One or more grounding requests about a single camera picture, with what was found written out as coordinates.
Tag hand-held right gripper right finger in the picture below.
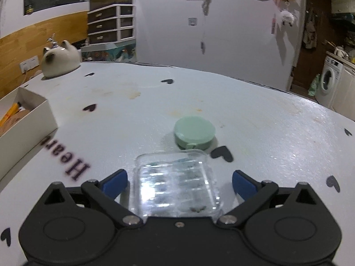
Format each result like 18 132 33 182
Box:
217 170 320 228

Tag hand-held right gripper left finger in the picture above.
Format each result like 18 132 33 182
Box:
41 168 144 228

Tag clear plastic case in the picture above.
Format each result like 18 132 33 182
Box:
133 149 225 218

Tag white cardboard box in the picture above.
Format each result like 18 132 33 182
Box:
0 87 59 182

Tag round green case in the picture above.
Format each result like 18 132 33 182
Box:
174 115 216 150

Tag green plastic bag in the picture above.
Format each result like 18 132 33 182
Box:
308 73 321 96

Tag yellow pencil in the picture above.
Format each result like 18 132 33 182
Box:
0 102 21 126

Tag colourful printed cloth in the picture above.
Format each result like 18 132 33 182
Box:
80 39 136 63

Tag white cat-shaped kettle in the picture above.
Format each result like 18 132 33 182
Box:
41 34 81 78

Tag white washing machine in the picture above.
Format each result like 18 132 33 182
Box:
315 56 345 109

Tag white kitchen cabinet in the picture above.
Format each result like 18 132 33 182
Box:
332 66 355 121

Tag white drawer unit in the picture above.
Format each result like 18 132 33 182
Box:
87 4 136 46

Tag white cooking pot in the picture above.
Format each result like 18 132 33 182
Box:
333 46 348 59

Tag hanging cloth bags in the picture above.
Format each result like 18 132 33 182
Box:
302 8 318 50

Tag hanging white plush toy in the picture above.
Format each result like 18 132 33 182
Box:
280 10 296 27

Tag white wall outlet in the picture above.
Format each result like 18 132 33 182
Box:
20 56 39 73

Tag hanging cable with plug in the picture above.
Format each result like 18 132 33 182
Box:
200 0 210 55

